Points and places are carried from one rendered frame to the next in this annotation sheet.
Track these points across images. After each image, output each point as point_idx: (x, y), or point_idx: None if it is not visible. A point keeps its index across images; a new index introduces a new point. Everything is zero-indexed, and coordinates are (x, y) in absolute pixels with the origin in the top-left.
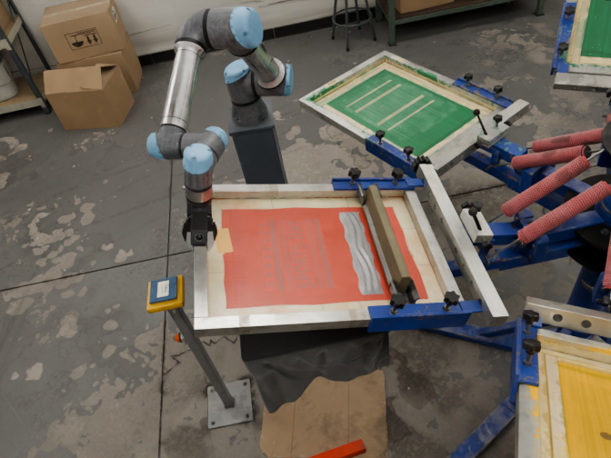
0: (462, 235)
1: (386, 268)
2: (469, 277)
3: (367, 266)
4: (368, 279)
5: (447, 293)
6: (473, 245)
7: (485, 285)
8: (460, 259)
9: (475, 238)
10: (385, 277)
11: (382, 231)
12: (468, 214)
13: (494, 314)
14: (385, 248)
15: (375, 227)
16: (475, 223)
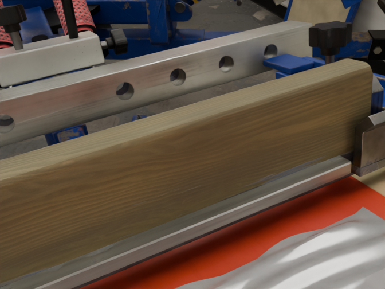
0: (82, 74)
1: (278, 183)
2: (211, 65)
3: (274, 279)
4: (348, 257)
5: (327, 28)
6: (114, 62)
7: (235, 38)
8: (156, 81)
9: (101, 46)
10: (282, 223)
11: (103, 178)
12: (19, 50)
13: (306, 23)
14: (193, 180)
15: (32, 258)
16: (73, 11)
